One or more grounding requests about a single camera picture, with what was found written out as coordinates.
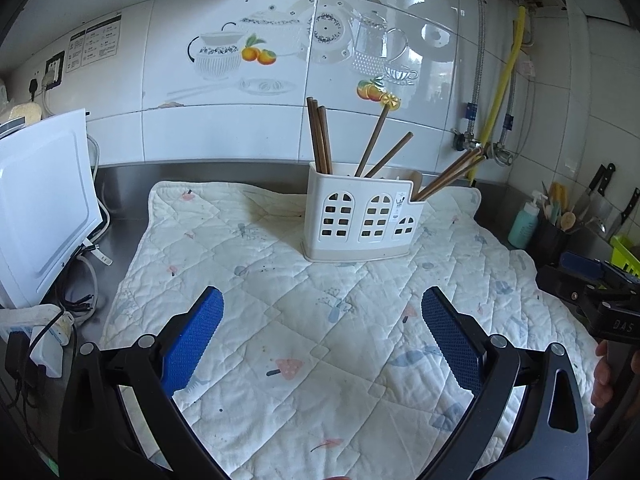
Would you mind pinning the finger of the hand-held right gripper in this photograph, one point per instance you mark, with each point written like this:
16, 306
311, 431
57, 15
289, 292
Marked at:
580, 263
557, 280

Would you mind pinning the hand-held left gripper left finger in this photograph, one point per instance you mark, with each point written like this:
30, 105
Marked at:
200, 330

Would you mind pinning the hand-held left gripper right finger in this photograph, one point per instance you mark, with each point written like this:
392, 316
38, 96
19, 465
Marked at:
450, 340

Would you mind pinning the white plastic chopstick holder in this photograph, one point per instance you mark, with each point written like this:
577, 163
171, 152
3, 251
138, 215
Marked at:
350, 245

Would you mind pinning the wooden chopstick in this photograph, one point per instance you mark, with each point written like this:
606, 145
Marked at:
390, 155
372, 140

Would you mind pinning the bunch of wooden chopsticks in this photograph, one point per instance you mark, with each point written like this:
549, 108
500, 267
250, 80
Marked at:
320, 135

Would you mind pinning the person's right hand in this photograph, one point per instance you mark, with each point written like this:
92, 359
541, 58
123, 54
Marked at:
601, 375

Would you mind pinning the black utensil caddy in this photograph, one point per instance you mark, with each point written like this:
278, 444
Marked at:
547, 242

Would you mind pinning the wooden spoon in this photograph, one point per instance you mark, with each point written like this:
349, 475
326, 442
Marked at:
567, 221

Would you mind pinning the green plastic basket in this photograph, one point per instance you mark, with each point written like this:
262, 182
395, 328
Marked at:
627, 255

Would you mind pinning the teal soap pump bottle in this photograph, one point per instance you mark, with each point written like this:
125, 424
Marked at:
522, 227

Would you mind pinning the yellow kitchen utensil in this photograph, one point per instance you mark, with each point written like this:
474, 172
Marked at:
557, 193

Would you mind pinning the white quilted printed mat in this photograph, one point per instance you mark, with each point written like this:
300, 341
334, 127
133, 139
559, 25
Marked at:
300, 360

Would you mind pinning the metal pipe valve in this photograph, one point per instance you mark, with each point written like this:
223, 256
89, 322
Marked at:
501, 154

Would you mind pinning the white power strip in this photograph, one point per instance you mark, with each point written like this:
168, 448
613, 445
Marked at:
47, 355

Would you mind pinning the gas valve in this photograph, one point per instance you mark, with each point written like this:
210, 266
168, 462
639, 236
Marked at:
462, 141

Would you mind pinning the white microwave oven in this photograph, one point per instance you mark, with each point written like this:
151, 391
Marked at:
40, 200

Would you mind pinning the beige cloth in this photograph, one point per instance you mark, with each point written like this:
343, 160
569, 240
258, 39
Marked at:
22, 111

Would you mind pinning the black wall socket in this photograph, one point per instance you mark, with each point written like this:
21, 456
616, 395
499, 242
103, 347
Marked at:
54, 67

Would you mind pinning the wall instruction sticker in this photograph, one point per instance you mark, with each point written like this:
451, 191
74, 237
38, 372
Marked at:
95, 42

